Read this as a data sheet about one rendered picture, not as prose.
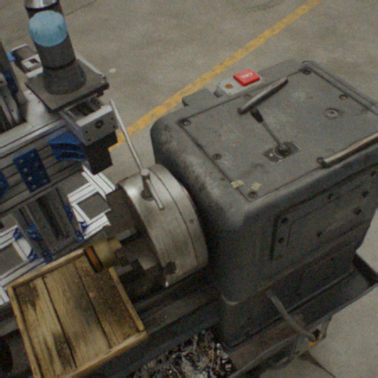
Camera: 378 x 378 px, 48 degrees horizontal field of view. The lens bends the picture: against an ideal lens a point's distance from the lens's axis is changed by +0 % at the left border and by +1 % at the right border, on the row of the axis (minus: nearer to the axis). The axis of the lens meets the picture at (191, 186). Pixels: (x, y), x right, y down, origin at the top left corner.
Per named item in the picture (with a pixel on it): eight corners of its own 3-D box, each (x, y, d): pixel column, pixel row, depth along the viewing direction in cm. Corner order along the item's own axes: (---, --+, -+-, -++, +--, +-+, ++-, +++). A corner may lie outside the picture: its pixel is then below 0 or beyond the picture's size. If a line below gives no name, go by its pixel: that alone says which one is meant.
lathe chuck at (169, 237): (148, 211, 139) (137, 146, 114) (197, 289, 123) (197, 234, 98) (123, 223, 137) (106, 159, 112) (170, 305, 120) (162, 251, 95)
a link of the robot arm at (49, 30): (41, 70, 140) (26, 31, 130) (38, 50, 149) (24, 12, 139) (78, 62, 142) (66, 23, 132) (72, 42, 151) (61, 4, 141)
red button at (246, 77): (249, 73, 134) (249, 67, 133) (260, 83, 131) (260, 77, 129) (233, 79, 133) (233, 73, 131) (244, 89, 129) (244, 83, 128)
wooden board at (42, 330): (101, 246, 140) (99, 240, 137) (149, 339, 118) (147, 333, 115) (10, 290, 131) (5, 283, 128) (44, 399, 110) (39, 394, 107)
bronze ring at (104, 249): (108, 222, 113) (76, 240, 111) (123, 247, 108) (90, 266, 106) (117, 240, 121) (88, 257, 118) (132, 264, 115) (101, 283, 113)
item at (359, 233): (272, 256, 234) (290, 137, 169) (334, 329, 205) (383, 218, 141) (176, 310, 216) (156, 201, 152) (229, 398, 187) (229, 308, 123)
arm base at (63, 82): (37, 81, 154) (27, 56, 146) (73, 65, 160) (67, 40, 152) (56, 99, 146) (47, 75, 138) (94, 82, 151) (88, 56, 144)
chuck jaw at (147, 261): (152, 229, 113) (172, 258, 104) (155, 243, 116) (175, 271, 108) (113, 249, 110) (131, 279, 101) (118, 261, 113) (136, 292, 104)
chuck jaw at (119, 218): (143, 218, 119) (126, 179, 116) (147, 220, 114) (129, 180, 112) (105, 235, 115) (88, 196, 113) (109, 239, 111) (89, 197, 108)
